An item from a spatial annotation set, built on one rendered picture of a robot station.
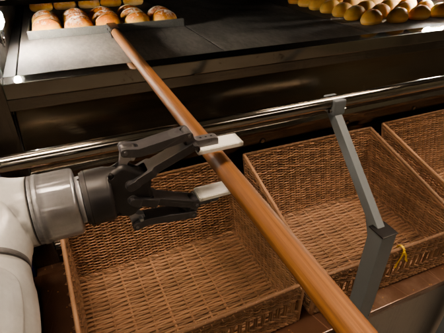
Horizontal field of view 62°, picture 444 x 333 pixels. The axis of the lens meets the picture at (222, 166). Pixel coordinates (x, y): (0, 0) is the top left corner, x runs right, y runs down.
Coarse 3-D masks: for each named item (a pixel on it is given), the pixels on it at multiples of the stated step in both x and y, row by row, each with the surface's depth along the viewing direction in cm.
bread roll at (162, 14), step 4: (156, 12) 141; (160, 12) 140; (164, 12) 140; (168, 12) 141; (172, 12) 143; (152, 16) 141; (156, 16) 140; (160, 16) 140; (164, 16) 140; (168, 16) 141; (172, 16) 142
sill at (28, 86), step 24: (264, 48) 116; (288, 48) 116; (312, 48) 119; (336, 48) 123; (360, 48) 127; (72, 72) 97; (96, 72) 97; (120, 72) 98; (168, 72) 104; (192, 72) 107; (24, 96) 92
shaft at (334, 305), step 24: (144, 72) 90; (168, 96) 76; (192, 120) 66; (216, 168) 55; (240, 192) 49; (264, 216) 45; (288, 240) 41; (288, 264) 40; (312, 264) 38; (312, 288) 36; (336, 288) 36; (336, 312) 34; (360, 312) 34
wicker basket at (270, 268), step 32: (128, 224) 115; (160, 224) 120; (64, 256) 93; (96, 256) 114; (128, 256) 119; (160, 256) 122; (224, 256) 122; (256, 256) 119; (96, 288) 111; (128, 288) 111; (160, 288) 111; (192, 288) 111; (224, 288) 111; (256, 288) 111; (288, 288) 93; (96, 320) 102; (128, 320) 102; (160, 320) 102; (192, 320) 102; (224, 320) 88; (256, 320) 94; (288, 320) 101
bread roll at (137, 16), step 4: (132, 12) 138; (136, 12) 137; (140, 12) 138; (128, 16) 137; (132, 16) 136; (136, 16) 136; (140, 16) 137; (144, 16) 138; (148, 16) 139; (128, 20) 136; (132, 20) 136; (136, 20) 137; (140, 20) 137; (144, 20) 138; (148, 20) 139
